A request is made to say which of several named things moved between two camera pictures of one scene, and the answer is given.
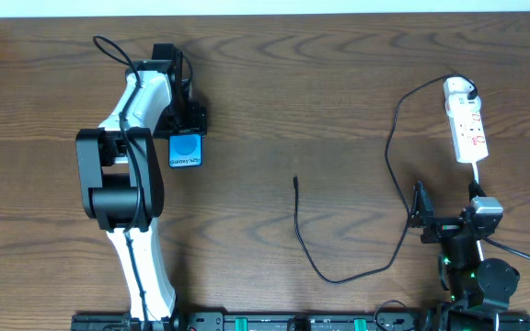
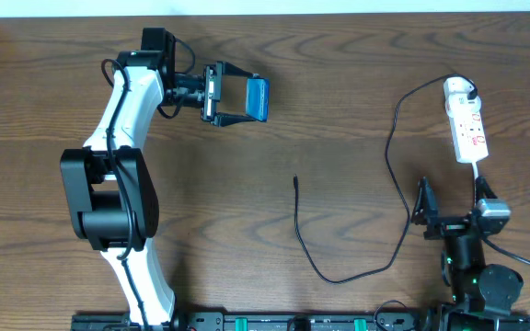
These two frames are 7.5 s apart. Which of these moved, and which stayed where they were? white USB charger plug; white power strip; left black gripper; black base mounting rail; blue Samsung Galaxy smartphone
Moved: left black gripper; blue Samsung Galaxy smartphone
Stayed: white power strip; black base mounting rail; white USB charger plug
